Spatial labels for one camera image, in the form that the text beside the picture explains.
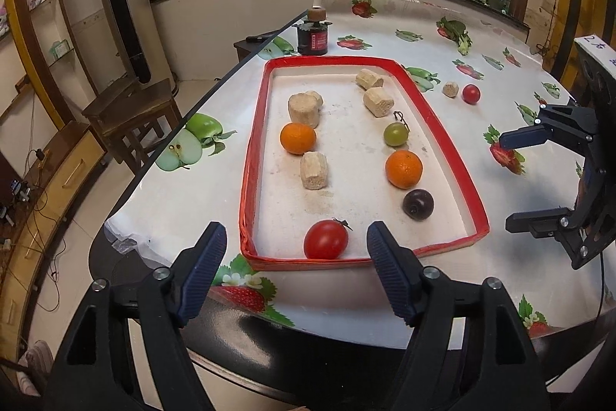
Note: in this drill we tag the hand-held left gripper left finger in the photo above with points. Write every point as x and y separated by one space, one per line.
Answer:
204 271

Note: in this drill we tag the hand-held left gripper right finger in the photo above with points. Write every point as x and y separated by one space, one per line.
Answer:
390 276

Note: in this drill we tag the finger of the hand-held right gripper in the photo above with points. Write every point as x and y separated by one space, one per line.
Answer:
534 223
519 137

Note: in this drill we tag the red tomato with stem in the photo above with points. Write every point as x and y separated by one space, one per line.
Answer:
326 239

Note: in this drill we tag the dark purple plum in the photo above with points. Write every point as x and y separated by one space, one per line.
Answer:
417 204

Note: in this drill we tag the small cork cylinder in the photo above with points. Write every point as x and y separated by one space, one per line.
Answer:
450 89
316 96

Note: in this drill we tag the red-edged white tray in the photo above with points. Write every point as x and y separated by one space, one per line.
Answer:
346 180

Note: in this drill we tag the orange mandarin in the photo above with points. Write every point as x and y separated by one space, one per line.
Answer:
298 138
403 169

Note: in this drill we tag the green grape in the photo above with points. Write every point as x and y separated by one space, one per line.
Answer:
396 134

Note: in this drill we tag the large cork cylinder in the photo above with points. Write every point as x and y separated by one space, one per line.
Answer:
304 111

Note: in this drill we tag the fruit-print white tablecloth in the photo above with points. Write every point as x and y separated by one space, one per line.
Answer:
505 276

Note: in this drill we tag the wooden television cabinet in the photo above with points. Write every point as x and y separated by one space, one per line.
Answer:
62 170

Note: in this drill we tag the wooden stool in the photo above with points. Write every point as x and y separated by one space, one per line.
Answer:
130 103

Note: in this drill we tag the pale round stool seat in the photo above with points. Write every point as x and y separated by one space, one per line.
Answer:
36 358

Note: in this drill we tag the brown side table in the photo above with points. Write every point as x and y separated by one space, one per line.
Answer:
250 50

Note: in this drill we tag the dark jar with cork stopper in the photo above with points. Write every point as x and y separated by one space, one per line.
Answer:
313 35

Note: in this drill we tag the black remote control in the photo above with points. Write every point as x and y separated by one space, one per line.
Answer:
255 39

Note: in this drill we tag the green box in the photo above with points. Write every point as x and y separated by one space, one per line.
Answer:
60 50

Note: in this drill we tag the wooden shelf unit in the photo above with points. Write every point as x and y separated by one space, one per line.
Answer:
43 6

